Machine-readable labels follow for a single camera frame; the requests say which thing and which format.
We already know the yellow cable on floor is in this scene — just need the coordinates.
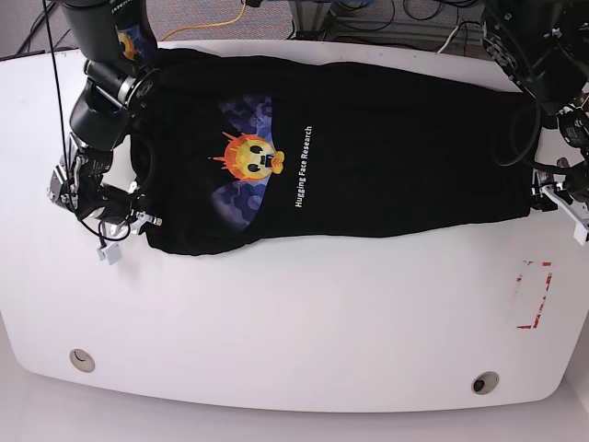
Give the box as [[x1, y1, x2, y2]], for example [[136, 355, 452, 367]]
[[161, 0, 248, 42]]

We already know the table cable grommet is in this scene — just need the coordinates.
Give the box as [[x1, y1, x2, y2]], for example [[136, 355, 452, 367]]
[[69, 349, 96, 373], [471, 371, 500, 395]]

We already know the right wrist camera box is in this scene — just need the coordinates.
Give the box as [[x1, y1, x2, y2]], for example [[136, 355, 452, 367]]
[[97, 242, 122, 265]]

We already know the black t-shirt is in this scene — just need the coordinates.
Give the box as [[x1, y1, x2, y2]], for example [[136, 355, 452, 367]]
[[131, 49, 534, 256]]

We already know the right table cable grommet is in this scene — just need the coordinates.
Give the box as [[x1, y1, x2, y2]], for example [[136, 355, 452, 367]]
[[471, 371, 500, 395]]

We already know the white cable on floor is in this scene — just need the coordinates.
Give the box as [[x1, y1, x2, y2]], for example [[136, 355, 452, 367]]
[[435, 25, 461, 54]]

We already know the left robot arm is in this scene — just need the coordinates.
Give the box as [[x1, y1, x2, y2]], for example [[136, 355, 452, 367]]
[[481, 1, 588, 211]]

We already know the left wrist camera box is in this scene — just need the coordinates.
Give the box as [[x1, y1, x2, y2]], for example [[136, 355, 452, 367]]
[[573, 223, 589, 246]]

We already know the red tape rectangle marking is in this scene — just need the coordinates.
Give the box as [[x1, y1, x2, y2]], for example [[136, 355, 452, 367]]
[[510, 261, 555, 330]]

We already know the left table cable grommet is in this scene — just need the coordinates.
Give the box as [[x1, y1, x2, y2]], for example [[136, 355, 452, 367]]
[[69, 349, 96, 373]]

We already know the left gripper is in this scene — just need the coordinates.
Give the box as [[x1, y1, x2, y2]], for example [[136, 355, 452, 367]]
[[531, 158, 588, 228]]

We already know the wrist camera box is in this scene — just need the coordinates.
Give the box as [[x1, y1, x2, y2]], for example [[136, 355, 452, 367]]
[[573, 223, 589, 246], [97, 242, 122, 265]]

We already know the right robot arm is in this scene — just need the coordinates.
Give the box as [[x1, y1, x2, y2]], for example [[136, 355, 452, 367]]
[[48, 1, 158, 254]]

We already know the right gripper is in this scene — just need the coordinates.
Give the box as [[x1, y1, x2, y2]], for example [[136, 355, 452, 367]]
[[94, 205, 163, 249]]

